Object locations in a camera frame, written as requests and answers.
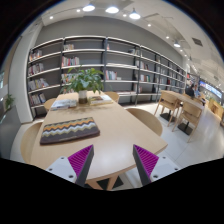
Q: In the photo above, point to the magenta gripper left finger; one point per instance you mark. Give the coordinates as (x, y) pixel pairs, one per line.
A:
(74, 168)

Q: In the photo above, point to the round ceiling lamp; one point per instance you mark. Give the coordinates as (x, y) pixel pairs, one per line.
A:
(89, 8)
(134, 15)
(112, 10)

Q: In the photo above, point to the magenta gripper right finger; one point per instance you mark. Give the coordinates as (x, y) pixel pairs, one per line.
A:
(150, 166)

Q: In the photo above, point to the small plant at left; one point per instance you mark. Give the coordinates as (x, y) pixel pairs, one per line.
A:
(9, 101)

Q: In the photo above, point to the round ceiling lamp left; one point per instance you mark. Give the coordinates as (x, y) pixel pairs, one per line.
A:
(89, 8)

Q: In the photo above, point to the wooden chair left near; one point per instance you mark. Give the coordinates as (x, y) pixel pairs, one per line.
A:
(28, 140)

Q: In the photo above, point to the colourful book on table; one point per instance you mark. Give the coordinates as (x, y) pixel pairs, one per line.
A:
(98, 100)

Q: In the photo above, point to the wooden chair left far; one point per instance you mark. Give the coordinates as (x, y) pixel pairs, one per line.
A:
(48, 104)

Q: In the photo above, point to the seated person in dark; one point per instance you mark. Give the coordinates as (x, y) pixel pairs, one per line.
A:
(191, 91)

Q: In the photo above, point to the round ceiling lamp right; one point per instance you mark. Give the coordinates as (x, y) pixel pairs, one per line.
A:
(134, 15)

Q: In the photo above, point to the green potted plant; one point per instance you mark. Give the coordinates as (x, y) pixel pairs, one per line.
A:
(82, 81)

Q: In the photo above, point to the grey wall bookshelf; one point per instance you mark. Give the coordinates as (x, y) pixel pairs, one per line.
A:
(137, 73)

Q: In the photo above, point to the round ceiling lamp middle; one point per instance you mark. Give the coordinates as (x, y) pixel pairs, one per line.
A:
(112, 10)

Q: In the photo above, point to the light wooden table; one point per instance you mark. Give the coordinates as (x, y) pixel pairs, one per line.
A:
(113, 147)

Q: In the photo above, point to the zigzag patterned towel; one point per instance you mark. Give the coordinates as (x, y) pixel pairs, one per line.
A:
(69, 131)

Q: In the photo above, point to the wooden chair far end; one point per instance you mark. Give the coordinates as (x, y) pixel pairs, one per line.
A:
(113, 95)

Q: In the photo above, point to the wooden chair right near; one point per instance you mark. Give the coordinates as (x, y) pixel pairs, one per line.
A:
(148, 119)

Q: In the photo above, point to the white book on table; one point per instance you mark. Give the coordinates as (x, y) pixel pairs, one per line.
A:
(63, 104)

